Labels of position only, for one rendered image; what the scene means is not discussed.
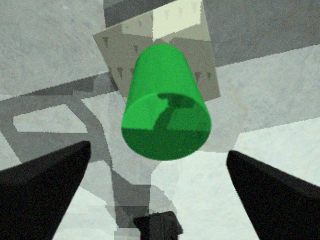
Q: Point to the green marker cap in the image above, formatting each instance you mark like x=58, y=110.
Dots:
x=165, y=117

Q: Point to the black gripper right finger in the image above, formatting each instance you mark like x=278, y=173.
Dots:
x=280, y=206

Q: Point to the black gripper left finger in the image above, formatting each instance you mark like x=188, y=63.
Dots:
x=35, y=195

